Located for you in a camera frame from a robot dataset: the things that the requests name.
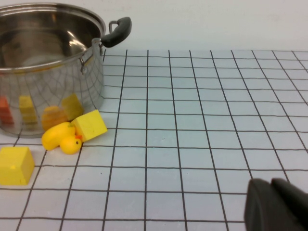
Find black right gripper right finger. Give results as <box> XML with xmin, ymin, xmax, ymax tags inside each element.
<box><xmin>271</xmin><ymin>178</ymin><xmax>308</xmax><ymax>231</ymax></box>

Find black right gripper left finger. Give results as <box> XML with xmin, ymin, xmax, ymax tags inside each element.
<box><xmin>244</xmin><ymin>178</ymin><xmax>301</xmax><ymax>231</ymax></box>

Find white black-grid tablecloth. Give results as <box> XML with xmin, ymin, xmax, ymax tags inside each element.
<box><xmin>0</xmin><ymin>49</ymin><xmax>308</xmax><ymax>231</ymax></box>

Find yellow foam cube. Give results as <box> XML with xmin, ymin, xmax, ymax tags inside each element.
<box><xmin>71</xmin><ymin>109</ymin><xmax>108</xmax><ymax>142</ymax></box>
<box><xmin>0</xmin><ymin>146</ymin><xmax>35</xmax><ymax>186</ymax></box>

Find yellow rubber duck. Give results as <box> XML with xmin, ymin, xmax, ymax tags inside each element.
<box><xmin>41</xmin><ymin>122</ymin><xmax>83</xmax><ymax>155</ymax></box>

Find stainless steel pot black handles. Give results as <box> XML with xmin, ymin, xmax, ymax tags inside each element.
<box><xmin>0</xmin><ymin>2</ymin><xmax>132</xmax><ymax>139</ymax></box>

